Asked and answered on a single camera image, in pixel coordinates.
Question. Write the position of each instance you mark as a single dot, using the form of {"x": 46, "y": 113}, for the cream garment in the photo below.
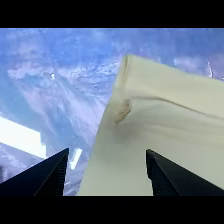
{"x": 160, "y": 133}

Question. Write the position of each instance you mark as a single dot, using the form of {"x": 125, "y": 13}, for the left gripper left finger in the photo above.
{"x": 40, "y": 180}

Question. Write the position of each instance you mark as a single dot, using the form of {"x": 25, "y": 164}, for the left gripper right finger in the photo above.
{"x": 173, "y": 181}

